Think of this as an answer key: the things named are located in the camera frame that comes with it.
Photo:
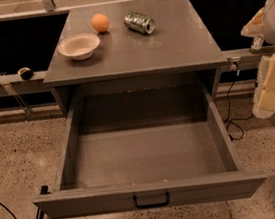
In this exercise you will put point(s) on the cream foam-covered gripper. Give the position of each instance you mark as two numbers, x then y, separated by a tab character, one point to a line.
264	101

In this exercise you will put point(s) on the grey top drawer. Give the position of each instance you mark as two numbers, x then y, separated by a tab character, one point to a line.
142	143

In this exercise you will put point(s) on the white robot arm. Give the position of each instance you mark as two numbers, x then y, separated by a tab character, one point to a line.
262	27

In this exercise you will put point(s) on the grey drawer cabinet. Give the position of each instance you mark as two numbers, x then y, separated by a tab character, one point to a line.
179	48

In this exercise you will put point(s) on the clear plastic bottle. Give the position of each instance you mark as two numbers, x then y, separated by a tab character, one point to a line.
257	43

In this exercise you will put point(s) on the green soda can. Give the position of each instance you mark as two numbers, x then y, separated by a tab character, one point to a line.
139	22

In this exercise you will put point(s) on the orange fruit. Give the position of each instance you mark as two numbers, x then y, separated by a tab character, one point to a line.
100	23

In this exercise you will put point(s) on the white bowl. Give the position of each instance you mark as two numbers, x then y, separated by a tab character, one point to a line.
79	47

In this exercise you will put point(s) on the small black round object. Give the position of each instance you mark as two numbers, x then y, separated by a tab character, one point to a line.
25	73

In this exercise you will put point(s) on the wall power outlet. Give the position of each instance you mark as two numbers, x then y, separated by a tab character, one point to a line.
234	65

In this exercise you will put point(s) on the grey rail right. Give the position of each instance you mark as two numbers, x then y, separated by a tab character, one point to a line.
248	60

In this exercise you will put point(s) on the grey rail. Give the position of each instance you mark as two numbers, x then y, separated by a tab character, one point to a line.
10	84
248	60

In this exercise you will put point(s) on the black top drawer handle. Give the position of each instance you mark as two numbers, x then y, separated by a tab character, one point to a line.
153	201

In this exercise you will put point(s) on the grey rail left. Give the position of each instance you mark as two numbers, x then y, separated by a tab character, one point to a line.
10	84

